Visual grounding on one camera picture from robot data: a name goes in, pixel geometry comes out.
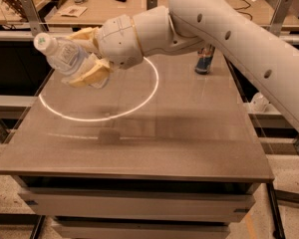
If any black cable on desk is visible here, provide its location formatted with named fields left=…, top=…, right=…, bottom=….
left=221, top=0, right=253, bottom=22

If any left metal bracket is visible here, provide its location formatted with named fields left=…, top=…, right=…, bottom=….
left=20, top=0, right=47, bottom=36

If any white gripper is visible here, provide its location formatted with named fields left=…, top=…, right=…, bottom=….
left=62, top=15, right=144, bottom=88

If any clear plastic water bottle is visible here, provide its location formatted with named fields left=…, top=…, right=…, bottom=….
left=33, top=32, right=110, bottom=90

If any small paper card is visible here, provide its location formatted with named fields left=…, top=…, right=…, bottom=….
left=59, top=5, right=87, bottom=18

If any lower white drawer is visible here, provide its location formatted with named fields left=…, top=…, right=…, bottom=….
left=52, top=220, right=230, bottom=239

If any middle metal bracket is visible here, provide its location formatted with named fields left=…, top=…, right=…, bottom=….
left=147, top=0, right=157, bottom=10

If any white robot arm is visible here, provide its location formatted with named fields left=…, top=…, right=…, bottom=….
left=69, top=0, right=299, bottom=132

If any white drawer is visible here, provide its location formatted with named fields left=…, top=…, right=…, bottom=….
left=52, top=220, right=230, bottom=239
left=19, top=187, right=255, bottom=222

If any metal bracket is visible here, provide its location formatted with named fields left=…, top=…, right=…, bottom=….
left=268, top=0, right=293, bottom=36
left=147, top=0, right=157, bottom=10
left=20, top=0, right=47, bottom=36

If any upper white drawer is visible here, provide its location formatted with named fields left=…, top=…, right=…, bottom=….
left=19, top=187, right=255, bottom=222

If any right metal bracket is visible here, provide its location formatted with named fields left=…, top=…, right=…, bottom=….
left=268, top=0, right=293, bottom=36

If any Red Bull can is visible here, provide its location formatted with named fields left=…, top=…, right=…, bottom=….
left=194, top=44, right=215, bottom=75

